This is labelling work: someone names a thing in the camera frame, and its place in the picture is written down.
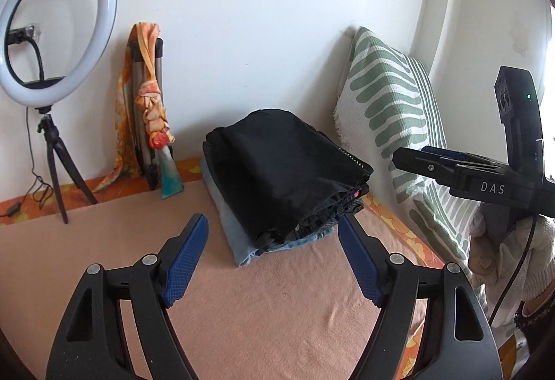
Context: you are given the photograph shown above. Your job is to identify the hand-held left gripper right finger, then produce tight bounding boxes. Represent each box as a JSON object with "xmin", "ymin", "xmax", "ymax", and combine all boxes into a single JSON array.
[{"xmin": 338, "ymin": 213, "xmax": 504, "ymax": 380}]

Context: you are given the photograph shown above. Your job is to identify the black phone holder clip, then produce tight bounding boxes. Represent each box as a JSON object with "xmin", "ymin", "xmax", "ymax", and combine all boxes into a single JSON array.
[{"xmin": 5, "ymin": 25, "xmax": 66, "ymax": 87}]

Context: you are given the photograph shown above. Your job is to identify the peach blanket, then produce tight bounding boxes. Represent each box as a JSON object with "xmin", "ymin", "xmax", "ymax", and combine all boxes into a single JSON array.
[{"xmin": 0, "ymin": 178, "xmax": 434, "ymax": 380}]

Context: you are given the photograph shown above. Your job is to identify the orange printed bedsheet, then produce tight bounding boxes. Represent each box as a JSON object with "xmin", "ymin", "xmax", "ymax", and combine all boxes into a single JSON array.
[{"xmin": 0, "ymin": 155, "xmax": 516, "ymax": 380}]

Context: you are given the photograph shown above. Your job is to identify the green leaf patterned pillow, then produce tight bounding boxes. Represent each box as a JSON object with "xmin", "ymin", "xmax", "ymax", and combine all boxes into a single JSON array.
[{"xmin": 333, "ymin": 27, "xmax": 482, "ymax": 298}]

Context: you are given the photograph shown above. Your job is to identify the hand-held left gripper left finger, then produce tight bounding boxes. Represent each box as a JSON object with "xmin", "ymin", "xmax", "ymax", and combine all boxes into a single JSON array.
[{"xmin": 45, "ymin": 213, "xmax": 210, "ymax": 380}]

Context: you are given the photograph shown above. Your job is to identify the dark folded garment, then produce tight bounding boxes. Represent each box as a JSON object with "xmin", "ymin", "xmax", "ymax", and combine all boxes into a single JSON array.
[{"xmin": 256, "ymin": 189, "xmax": 369, "ymax": 253}]

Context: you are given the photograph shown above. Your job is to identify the black pants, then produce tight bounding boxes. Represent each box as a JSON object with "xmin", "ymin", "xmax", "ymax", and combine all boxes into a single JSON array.
[{"xmin": 203, "ymin": 108, "xmax": 374, "ymax": 246}]

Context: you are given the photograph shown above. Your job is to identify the person's right hand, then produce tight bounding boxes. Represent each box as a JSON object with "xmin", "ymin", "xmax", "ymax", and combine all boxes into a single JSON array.
[{"xmin": 468, "ymin": 207, "xmax": 555, "ymax": 326}]

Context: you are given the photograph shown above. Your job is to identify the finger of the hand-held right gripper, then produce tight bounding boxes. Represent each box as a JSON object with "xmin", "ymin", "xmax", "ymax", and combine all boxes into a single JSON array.
[
  {"xmin": 392, "ymin": 147, "xmax": 467, "ymax": 190},
  {"xmin": 420, "ymin": 145, "xmax": 510, "ymax": 170}
]

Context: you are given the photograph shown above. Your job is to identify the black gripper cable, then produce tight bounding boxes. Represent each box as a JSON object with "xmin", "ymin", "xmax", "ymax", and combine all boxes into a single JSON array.
[{"xmin": 488, "ymin": 215, "xmax": 540, "ymax": 326}]

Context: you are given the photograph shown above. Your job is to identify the orange patterned scarf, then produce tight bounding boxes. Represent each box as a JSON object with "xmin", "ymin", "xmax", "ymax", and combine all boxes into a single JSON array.
[{"xmin": 93, "ymin": 21, "xmax": 185, "ymax": 199}]

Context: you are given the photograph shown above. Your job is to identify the light blue jeans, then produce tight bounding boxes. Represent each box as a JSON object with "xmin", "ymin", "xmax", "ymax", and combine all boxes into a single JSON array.
[{"xmin": 199, "ymin": 159, "xmax": 336, "ymax": 267}]

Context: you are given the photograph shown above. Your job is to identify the black tripod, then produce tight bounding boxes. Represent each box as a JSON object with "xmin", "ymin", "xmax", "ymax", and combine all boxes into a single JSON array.
[{"xmin": 37, "ymin": 105, "xmax": 98, "ymax": 225}]

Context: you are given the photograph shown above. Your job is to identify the black ring light cable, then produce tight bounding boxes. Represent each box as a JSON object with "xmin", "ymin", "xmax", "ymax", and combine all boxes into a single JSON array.
[{"xmin": 0, "ymin": 107, "xmax": 48, "ymax": 218}]

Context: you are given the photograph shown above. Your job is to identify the person's right forearm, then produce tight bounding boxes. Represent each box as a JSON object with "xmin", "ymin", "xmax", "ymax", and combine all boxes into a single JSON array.
[{"xmin": 516, "ymin": 287, "xmax": 555, "ymax": 322}]

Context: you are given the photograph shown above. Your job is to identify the folded metal stand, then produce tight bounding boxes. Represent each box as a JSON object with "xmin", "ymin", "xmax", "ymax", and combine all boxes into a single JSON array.
[{"xmin": 128, "ymin": 35, "xmax": 174, "ymax": 190}]

